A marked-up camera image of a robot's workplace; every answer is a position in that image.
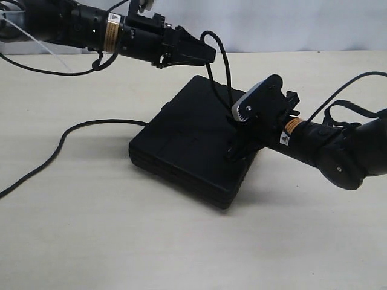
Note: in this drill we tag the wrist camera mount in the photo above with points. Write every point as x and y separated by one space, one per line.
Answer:
263 102
139 6

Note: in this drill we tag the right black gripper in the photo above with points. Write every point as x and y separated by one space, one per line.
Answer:
242 143

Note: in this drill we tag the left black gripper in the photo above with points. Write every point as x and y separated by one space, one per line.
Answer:
160 44

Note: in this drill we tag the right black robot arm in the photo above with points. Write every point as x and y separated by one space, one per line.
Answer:
345 153

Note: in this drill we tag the black plastic tool case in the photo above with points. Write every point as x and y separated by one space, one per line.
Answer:
186 144

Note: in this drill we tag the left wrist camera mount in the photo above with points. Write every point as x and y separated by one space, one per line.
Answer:
139 6

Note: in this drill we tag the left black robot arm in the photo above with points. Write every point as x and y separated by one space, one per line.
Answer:
69 23

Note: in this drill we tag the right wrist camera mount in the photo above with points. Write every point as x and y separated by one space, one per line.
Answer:
263 102

